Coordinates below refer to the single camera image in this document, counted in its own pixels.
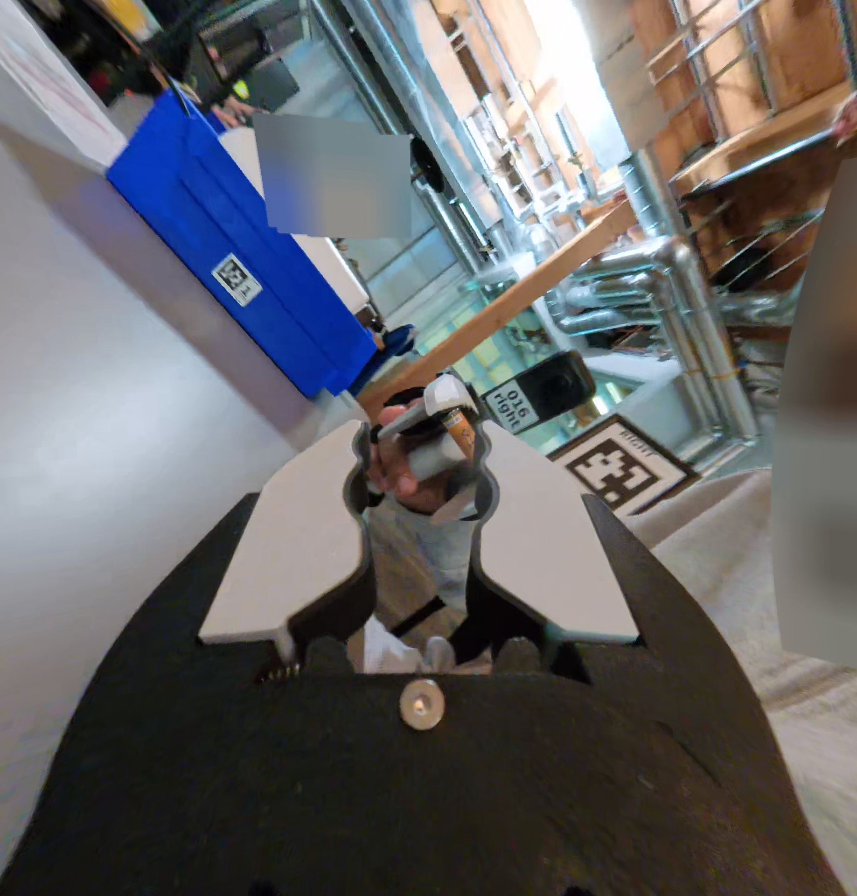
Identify person's right hand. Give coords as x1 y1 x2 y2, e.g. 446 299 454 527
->
367 409 446 515

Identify person's right forearm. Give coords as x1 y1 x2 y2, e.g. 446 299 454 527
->
364 490 485 673

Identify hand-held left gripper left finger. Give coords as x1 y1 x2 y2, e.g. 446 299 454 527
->
199 420 376 666

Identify white paper sheets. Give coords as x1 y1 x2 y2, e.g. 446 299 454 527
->
0 0 128 172

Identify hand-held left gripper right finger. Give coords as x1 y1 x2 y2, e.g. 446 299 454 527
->
448 422 641 666

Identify blue plastic bin with tag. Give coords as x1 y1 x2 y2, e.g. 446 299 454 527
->
106 90 380 400

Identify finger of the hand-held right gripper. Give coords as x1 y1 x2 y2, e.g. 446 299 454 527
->
407 437 495 526
376 373 481 443

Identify small orange tube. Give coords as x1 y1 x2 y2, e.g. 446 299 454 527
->
439 408 478 463

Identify wooden beam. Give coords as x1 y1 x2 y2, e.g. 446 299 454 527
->
358 199 639 421

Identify silver metal duct pipes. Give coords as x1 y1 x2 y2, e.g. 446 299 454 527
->
554 238 758 449

